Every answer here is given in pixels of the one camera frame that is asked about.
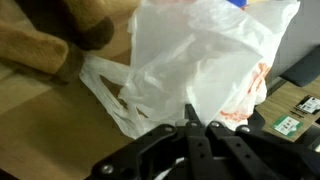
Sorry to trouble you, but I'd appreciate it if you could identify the green white printed label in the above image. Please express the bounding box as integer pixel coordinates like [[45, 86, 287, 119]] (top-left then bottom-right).
[[271, 114, 304, 137]]

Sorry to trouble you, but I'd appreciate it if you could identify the black white printed label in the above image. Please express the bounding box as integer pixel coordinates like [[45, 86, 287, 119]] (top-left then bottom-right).
[[294, 94, 320, 116]]

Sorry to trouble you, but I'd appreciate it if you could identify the large cardboard box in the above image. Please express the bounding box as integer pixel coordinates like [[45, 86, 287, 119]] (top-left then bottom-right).
[[0, 0, 151, 180]]

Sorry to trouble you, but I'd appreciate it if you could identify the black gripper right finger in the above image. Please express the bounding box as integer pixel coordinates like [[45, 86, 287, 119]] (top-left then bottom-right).
[[193, 111, 320, 180]]

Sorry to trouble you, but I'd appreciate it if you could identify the white plastic bag orange print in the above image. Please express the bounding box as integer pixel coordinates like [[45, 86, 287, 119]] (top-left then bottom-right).
[[79, 0, 301, 140]]

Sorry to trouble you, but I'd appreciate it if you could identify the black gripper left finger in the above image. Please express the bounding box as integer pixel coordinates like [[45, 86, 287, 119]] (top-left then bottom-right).
[[88, 103, 214, 180]]

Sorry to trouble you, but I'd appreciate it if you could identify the brown plush toy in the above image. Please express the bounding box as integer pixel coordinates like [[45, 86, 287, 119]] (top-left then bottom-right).
[[0, 0, 141, 84]]

